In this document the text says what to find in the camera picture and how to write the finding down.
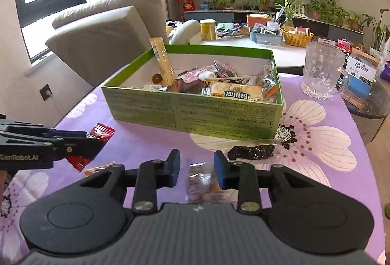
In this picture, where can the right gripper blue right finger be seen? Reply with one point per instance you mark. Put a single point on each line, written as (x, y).
(241, 177)

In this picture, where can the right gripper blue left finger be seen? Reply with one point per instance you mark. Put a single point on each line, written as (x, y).
(151, 176)

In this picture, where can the dark prune clear packet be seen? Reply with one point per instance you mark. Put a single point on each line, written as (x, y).
(254, 153)

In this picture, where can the clear bag brown nuts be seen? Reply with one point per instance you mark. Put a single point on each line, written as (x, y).
(202, 186)

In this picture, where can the tan orange snack packet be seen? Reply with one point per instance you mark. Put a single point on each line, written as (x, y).
(94, 170)

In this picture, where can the red candy wrapper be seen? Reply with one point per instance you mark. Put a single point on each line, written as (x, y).
(83, 147)

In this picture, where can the white nougat cracker packet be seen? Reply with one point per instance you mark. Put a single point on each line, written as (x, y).
(236, 91)

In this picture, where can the silver black foil packet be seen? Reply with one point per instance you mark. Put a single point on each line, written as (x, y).
(150, 87)

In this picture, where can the pink white snack packet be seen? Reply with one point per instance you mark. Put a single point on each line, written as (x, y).
(194, 74)

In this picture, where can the long tan stick packet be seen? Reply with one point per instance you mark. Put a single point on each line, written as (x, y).
(168, 76)

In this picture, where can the brown dried snack bag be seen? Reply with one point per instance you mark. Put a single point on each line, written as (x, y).
(194, 87)

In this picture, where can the orange label nut bag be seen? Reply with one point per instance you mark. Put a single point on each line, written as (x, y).
(266, 79)

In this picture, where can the green cardboard box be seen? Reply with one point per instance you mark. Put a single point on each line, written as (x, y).
(194, 113)

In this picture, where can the beige sofa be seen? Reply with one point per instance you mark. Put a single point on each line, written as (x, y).
(96, 39)

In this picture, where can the round dark marble table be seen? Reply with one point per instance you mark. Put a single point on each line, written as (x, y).
(371, 118)

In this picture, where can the clear glass mug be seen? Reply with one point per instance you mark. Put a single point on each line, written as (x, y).
(323, 72)

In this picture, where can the blue grey storage tray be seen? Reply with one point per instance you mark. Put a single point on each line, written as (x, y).
(263, 35)

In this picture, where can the yellow woven basket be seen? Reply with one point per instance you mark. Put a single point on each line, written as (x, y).
(297, 37)

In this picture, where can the yellow tin can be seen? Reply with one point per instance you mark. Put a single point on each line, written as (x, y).
(208, 29)

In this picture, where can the orange tissue box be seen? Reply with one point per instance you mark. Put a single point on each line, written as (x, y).
(253, 19)

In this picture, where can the blue white carton box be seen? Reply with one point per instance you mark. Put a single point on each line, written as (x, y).
(361, 69)

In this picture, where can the pink small box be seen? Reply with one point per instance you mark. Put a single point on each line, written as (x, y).
(344, 44)

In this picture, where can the purple gift bag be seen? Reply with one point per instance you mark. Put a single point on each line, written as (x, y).
(384, 71)

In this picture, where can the tall leafy floor plant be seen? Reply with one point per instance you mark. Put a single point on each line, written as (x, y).
(380, 31)

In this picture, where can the wall power socket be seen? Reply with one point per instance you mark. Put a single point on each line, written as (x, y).
(46, 92)

